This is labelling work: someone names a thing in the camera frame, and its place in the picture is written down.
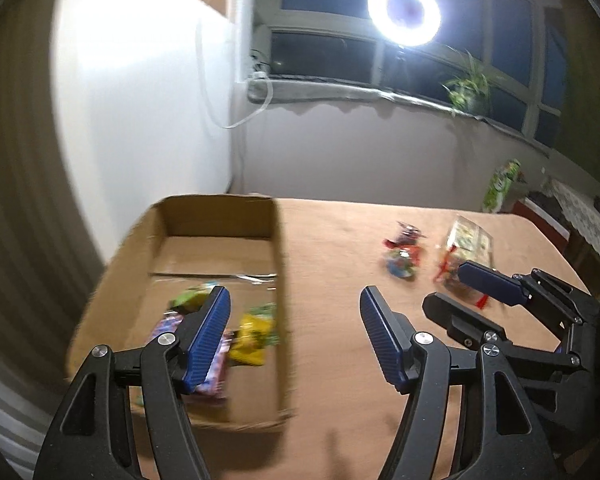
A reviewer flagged packaged sliced bread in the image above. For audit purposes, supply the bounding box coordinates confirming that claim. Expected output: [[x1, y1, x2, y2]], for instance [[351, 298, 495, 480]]
[[444, 216, 493, 268]]

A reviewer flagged light green snack packet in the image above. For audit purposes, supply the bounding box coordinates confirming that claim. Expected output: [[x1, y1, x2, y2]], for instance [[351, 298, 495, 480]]
[[169, 282, 216, 315]]

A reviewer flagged pink snack packet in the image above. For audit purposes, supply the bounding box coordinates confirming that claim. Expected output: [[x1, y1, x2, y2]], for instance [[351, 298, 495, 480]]
[[149, 311, 233, 401]]

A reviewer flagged yellow snack packet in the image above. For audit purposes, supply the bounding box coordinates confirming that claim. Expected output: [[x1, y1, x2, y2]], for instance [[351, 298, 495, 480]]
[[230, 302, 278, 366]]

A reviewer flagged colourful candy pile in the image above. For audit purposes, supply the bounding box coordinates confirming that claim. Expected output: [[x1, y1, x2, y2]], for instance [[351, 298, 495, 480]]
[[382, 221, 426, 281]]

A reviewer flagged brown cardboard box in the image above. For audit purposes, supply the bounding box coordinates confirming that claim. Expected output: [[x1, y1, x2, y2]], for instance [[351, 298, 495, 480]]
[[66, 194, 294, 432]]

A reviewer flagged green snack bag standing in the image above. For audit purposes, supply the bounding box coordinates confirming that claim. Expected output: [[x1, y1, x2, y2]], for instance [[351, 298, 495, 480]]
[[481, 159, 520, 214]]

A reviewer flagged green potted plant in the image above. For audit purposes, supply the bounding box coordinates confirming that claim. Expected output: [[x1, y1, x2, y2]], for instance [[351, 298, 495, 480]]
[[440, 51, 492, 117]]

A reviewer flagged white refrigerator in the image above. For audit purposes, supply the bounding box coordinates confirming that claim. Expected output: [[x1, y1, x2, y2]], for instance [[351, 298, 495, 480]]
[[50, 0, 234, 259]]

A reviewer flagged white cable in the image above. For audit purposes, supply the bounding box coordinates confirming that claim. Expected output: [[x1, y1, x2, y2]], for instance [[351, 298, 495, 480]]
[[197, 39, 274, 130]]

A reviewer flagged white ring light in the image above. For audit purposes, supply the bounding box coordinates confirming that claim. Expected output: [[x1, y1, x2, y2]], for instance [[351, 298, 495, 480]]
[[367, 0, 442, 48]]

